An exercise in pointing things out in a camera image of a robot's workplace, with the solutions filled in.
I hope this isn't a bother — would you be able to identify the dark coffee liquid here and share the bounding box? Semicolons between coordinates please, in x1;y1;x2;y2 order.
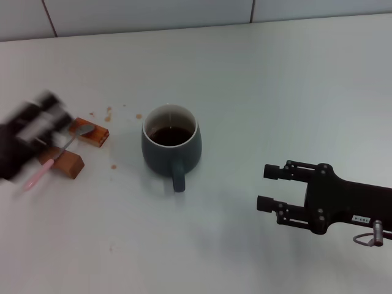
149;127;194;147

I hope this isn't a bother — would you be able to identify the right gripper cable with plug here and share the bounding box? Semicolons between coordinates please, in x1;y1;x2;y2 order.
352;219;392;247

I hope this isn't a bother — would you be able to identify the pink handled metal spoon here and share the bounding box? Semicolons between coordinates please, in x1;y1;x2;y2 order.
21;124;96;192

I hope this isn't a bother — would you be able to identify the orange grooved wooden block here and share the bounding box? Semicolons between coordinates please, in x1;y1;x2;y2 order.
67;117;110;149

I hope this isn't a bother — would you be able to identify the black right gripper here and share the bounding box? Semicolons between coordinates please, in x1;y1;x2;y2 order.
256;159;392;236

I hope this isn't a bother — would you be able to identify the grey ceramic mug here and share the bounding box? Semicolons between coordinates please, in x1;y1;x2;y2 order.
141;104;203;194

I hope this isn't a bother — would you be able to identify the brown wooden block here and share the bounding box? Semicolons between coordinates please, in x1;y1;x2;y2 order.
38;146;85;180

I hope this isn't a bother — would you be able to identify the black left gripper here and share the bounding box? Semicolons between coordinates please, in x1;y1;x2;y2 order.
0;91;74;181

